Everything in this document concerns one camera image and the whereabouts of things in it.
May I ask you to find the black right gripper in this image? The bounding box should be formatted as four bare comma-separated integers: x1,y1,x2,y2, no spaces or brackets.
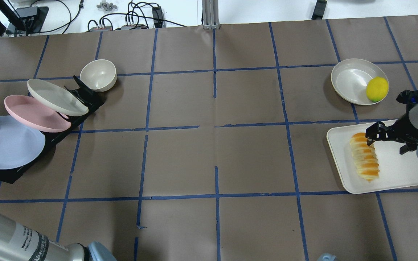
365,115,418,155

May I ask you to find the orange striped bread roll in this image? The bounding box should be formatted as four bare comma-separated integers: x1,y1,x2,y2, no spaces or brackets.
349,132,380,182

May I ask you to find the light blue plate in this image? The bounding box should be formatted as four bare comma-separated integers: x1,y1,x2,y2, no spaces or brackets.
0,116,45,170

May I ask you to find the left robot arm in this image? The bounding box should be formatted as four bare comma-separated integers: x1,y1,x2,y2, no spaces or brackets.
0,109,393,261

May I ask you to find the pink plate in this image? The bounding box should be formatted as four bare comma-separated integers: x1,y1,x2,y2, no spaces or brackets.
4,95,71,133

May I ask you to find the cream plate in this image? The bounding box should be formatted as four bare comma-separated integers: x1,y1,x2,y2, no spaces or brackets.
27,79,89,117

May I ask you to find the white rectangular tray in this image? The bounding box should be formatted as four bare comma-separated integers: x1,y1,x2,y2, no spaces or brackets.
326,123,418,194

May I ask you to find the yellow lemon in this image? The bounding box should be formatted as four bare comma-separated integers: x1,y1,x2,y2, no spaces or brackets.
365,76,389,103

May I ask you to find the white shallow bowl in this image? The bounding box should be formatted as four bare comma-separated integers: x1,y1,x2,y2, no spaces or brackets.
331,58,389,105

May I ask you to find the black dish rack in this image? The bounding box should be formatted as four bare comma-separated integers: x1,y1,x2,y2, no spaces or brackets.
0,76,103,184

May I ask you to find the cream deep bowl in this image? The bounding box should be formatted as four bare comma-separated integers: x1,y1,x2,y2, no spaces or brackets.
79,59,118,92

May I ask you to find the black power adapter top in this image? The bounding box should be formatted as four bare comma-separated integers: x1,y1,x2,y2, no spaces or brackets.
152,6,164,28

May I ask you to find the aluminium frame post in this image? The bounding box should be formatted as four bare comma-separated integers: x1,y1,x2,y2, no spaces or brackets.
202,0,220,30

